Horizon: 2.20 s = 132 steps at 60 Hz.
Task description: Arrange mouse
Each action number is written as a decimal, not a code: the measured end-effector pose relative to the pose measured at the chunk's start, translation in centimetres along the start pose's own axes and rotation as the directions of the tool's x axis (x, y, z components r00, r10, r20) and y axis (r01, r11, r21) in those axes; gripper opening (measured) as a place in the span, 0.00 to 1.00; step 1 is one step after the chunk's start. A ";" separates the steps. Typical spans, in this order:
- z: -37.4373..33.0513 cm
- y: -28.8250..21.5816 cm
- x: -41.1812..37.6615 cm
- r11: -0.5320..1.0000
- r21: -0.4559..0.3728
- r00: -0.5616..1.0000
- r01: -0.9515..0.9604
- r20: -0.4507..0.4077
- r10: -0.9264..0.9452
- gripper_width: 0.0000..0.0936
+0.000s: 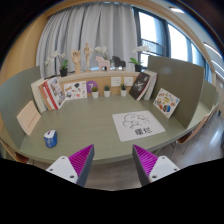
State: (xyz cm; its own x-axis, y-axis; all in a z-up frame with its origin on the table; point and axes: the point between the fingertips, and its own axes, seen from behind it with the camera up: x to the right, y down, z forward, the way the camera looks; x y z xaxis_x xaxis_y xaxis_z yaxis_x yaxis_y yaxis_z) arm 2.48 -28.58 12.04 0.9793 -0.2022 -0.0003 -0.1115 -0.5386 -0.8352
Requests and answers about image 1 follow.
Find white orchid in black pot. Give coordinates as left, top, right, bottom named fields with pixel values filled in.
left=44, top=50, right=70, bottom=78

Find white mouse pad with drawing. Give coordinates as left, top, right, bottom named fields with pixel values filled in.
left=111, top=110, right=166, bottom=143

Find purple round number sign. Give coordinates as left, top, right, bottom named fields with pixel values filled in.
left=86, top=80, right=99, bottom=94

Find green desk partition panel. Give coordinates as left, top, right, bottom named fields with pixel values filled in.
left=0, top=65, right=43, bottom=149
left=146, top=55, right=206, bottom=129

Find ceiling lights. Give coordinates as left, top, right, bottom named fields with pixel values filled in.
left=168, top=5, right=224, bottom=81

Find white wall socket plate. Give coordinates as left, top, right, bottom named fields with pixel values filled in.
left=110, top=76, right=122, bottom=88
left=123, top=76, right=134, bottom=87

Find blue and white computer mouse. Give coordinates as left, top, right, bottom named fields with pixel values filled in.
left=43, top=129, right=58, bottom=149

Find brown book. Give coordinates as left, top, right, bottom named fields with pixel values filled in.
left=38, top=81, right=54, bottom=112

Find white orchid plant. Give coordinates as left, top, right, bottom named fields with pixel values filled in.
left=94, top=45, right=111, bottom=61

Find beige booklet with red text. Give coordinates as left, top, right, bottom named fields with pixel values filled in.
left=16, top=100, right=42, bottom=136

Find red-spined book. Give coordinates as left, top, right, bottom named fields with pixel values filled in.
left=42, top=79, right=60, bottom=110

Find large white orchid, black pot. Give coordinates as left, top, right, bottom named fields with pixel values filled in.
left=128, top=44, right=152, bottom=73

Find wooden hand model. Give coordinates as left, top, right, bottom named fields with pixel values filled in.
left=70, top=49, right=83, bottom=75

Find black book with white graphic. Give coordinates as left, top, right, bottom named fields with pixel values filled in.
left=128, top=71, right=152, bottom=101

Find white sticker sheet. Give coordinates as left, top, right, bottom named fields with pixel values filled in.
left=62, top=80, right=88, bottom=101

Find window with dark frame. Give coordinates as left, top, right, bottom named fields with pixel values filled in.
left=133, top=6, right=214, bottom=84

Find colourful food sticker sheet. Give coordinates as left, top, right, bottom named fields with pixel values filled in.
left=152, top=87, right=181, bottom=119

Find wooden chair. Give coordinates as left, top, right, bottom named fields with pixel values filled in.
left=176, top=108, right=218, bottom=145
left=0, top=139, right=29, bottom=164

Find magazine with photo cover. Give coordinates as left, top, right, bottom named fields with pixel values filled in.
left=46, top=76, right=67, bottom=109

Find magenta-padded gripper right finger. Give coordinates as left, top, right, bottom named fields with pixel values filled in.
left=132, top=143, right=181, bottom=187

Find white books stack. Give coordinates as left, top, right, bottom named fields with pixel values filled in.
left=143, top=69, right=158, bottom=101

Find wooden mannequin figure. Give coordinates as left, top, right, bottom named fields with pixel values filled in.
left=82, top=42, right=94, bottom=73

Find black wooden horse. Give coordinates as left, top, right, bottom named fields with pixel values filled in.
left=110, top=55, right=127, bottom=70

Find grey curtain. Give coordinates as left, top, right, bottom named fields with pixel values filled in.
left=35, top=2, right=139, bottom=79

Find small succulent in white pot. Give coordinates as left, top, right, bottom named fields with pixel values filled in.
left=91, top=86, right=100, bottom=99
left=119, top=83, right=128, bottom=98
left=103, top=85, right=112, bottom=98

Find pink wooden horse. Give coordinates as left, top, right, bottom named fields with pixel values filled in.
left=94, top=55, right=111, bottom=72

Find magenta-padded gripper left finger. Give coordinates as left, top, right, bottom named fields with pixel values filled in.
left=45, top=143, right=96, bottom=188

